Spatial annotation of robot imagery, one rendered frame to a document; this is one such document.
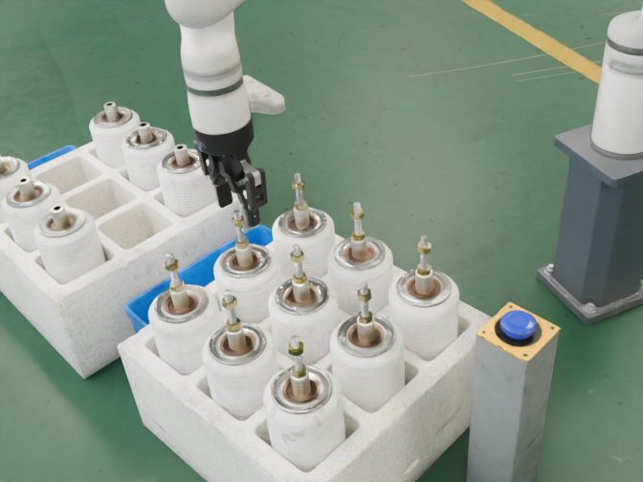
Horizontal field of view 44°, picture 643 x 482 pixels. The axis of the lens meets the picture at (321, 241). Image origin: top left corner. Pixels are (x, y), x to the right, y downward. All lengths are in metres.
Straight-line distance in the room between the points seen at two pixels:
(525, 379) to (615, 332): 0.50
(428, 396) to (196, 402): 0.31
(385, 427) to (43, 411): 0.61
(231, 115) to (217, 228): 0.46
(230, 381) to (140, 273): 0.39
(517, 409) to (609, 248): 0.45
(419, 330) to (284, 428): 0.24
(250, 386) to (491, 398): 0.30
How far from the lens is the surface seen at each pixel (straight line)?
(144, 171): 1.48
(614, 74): 1.23
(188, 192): 1.39
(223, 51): 0.95
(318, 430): 0.96
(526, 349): 0.93
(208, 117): 0.98
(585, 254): 1.38
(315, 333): 1.08
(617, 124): 1.26
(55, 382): 1.43
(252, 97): 1.02
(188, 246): 1.39
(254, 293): 1.14
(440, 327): 1.08
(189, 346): 1.10
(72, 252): 1.31
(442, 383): 1.09
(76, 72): 2.43
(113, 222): 1.44
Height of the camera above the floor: 0.98
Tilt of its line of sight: 38 degrees down
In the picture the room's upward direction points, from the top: 5 degrees counter-clockwise
